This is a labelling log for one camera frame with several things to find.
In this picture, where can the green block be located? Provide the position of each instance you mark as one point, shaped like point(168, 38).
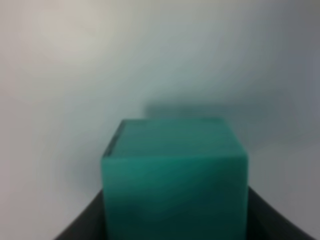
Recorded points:
point(175, 179)

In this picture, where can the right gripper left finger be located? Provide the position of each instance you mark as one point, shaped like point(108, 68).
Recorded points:
point(89, 225)

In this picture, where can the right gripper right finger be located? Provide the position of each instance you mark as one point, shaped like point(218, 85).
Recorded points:
point(265, 223)

